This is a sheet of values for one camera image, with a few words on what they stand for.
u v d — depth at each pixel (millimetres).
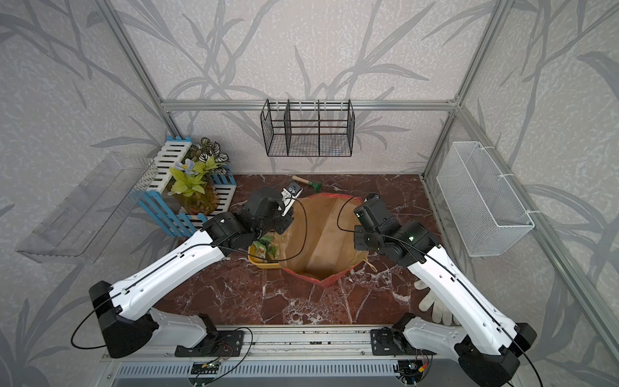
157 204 824
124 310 388
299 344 752
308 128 1052
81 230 639
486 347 378
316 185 1178
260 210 503
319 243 900
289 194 599
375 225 482
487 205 626
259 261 899
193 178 884
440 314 790
